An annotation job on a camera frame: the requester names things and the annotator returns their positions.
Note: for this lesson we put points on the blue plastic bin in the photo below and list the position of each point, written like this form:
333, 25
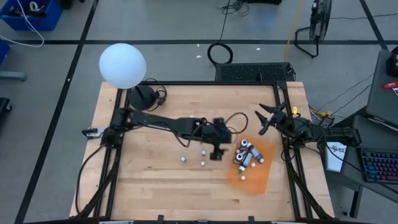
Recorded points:
31, 21
3, 51

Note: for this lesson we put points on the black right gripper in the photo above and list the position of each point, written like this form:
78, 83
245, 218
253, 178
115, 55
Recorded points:
279, 121

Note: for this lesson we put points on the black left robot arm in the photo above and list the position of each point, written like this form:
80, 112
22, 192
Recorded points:
155, 119

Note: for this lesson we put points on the black floor box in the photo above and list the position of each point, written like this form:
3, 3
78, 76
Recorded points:
264, 2

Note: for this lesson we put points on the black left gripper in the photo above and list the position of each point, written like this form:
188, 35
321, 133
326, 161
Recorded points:
219, 133

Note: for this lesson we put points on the grey metal bar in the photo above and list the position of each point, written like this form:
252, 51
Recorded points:
12, 75

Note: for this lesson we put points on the black floor object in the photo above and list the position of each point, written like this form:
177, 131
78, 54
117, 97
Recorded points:
3, 105

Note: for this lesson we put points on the large purple food coloring bottle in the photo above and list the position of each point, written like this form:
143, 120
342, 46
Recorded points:
255, 153

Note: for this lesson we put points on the black perforated computer case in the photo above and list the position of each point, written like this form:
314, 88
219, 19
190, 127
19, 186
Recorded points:
255, 72

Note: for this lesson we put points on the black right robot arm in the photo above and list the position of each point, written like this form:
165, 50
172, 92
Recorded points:
326, 135

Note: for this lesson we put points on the black aluminium table frame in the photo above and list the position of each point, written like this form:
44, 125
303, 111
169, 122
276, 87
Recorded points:
199, 83

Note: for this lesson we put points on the white printed paper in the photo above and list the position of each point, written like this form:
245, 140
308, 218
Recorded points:
335, 158

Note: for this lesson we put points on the black desk device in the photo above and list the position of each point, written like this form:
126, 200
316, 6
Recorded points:
393, 63

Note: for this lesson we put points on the red marker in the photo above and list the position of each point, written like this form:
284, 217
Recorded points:
390, 85

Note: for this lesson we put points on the white globe table lamp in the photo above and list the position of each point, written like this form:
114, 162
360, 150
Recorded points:
122, 65

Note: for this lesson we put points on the black bottle with white cap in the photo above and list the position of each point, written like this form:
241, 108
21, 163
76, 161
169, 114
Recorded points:
239, 157

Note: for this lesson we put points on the large blue food coloring bottle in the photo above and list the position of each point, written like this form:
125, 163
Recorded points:
244, 143

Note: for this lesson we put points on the orange translucent plastic tray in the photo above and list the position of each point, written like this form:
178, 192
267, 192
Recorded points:
261, 180

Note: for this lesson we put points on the large green food coloring bottle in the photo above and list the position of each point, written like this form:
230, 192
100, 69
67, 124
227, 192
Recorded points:
246, 162

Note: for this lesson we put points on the backlit black keyboard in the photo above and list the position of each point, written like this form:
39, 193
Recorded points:
379, 165

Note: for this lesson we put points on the black floor fan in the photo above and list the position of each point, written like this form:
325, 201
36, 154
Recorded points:
320, 21

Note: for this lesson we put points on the black desk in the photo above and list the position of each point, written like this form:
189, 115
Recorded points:
373, 133

